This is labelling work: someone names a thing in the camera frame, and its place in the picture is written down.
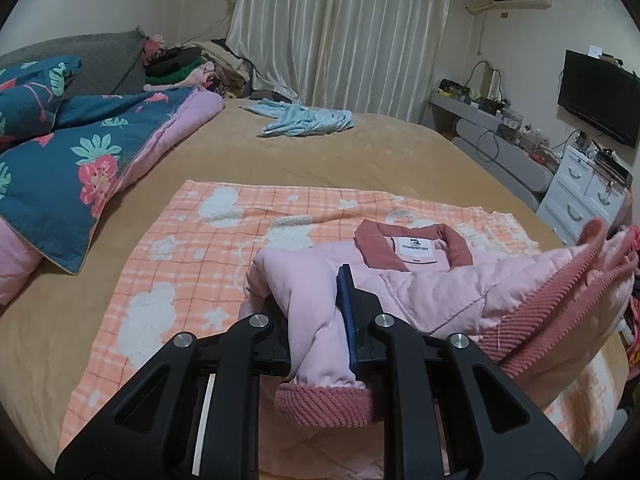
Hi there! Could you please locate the black cable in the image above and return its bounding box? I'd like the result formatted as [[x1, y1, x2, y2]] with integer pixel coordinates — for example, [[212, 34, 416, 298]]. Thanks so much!
[[475, 130, 502, 164]]

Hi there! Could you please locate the orange plaid blanket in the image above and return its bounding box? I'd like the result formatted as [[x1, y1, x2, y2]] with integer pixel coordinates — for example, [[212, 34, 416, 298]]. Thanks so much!
[[59, 180, 628, 461]]

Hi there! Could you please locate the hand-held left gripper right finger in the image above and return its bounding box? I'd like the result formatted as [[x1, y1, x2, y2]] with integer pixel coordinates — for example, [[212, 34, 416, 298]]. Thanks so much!
[[336, 264, 586, 480]]

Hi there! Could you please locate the grey desk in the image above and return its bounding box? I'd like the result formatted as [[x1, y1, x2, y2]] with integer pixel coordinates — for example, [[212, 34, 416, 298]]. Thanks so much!
[[427, 91, 556, 211]]

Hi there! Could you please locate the cream curtain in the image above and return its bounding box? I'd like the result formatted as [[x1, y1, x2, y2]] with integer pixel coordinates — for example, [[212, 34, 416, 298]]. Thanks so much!
[[226, 0, 456, 123]]

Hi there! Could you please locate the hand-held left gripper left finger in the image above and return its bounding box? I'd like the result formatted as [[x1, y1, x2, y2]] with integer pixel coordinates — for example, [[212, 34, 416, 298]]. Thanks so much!
[[55, 300, 292, 480]]

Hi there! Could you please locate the pink quilted jacket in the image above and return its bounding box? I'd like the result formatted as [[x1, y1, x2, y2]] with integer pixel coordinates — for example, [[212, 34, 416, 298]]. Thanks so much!
[[244, 217, 640, 423]]

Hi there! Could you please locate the black television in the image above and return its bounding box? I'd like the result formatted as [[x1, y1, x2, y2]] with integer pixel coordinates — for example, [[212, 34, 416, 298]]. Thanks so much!
[[557, 49, 640, 150]]

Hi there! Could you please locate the desk clutter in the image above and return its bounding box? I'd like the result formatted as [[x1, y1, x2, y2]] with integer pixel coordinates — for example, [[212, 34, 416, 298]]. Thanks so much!
[[437, 60, 563, 161]]

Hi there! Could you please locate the white drawer cabinet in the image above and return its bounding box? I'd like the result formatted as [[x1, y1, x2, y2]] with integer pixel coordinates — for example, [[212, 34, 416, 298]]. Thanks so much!
[[537, 142, 633, 247]]

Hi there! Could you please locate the blue floral quilt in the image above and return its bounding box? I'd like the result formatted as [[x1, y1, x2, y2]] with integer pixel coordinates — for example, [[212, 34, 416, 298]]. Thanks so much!
[[0, 85, 226, 306]]

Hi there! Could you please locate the pile of clothes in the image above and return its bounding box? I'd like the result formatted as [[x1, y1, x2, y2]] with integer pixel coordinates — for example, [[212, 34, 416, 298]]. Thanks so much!
[[142, 34, 257, 101]]

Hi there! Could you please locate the blue floral pillow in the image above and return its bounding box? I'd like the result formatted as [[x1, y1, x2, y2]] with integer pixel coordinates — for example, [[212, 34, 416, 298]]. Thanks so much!
[[0, 56, 82, 152]]

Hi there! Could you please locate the grey pillow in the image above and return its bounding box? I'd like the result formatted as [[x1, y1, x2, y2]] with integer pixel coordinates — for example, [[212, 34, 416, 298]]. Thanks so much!
[[0, 29, 147, 98]]

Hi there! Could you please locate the light blue garment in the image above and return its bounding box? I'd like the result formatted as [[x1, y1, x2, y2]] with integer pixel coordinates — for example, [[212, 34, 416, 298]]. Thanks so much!
[[241, 98, 357, 138]]

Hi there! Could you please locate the bed with tan sheet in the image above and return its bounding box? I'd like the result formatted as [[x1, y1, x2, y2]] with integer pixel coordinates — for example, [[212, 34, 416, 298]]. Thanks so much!
[[0, 97, 632, 480]]

